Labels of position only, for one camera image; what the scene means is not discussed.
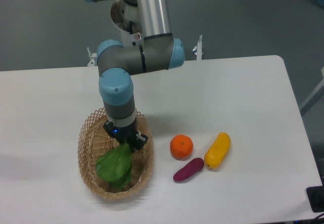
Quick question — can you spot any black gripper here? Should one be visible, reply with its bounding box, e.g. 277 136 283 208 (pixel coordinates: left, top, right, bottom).
103 119 148 151

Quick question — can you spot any green bok choy vegetable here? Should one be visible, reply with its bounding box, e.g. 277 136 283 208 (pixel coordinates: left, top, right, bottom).
96 143 133 190

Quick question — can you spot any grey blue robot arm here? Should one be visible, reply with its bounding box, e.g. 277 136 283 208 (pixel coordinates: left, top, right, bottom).
86 0 185 150

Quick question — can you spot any woven wicker basket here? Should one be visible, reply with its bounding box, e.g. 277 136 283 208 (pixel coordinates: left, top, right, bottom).
77 107 154 200

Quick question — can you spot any orange tangerine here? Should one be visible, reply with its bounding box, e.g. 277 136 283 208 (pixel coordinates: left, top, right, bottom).
170 134 194 159

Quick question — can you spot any purple sweet potato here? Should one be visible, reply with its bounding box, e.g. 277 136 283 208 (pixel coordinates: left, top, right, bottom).
173 158 205 182

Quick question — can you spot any yellow mango fruit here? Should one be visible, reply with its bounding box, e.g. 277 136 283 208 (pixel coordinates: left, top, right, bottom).
204 132 231 169

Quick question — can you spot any black device at table edge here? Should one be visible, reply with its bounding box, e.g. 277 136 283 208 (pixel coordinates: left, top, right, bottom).
306 185 323 213

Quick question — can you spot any white furniture leg at right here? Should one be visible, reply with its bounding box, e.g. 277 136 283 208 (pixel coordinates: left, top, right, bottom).
299 68 323 117

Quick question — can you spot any black cable on pedestal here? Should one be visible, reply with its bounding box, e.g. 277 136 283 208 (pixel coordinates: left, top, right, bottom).
129 20 137 47

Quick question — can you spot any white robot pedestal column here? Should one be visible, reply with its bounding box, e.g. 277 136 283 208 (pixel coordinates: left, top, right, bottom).
110 0 143 46

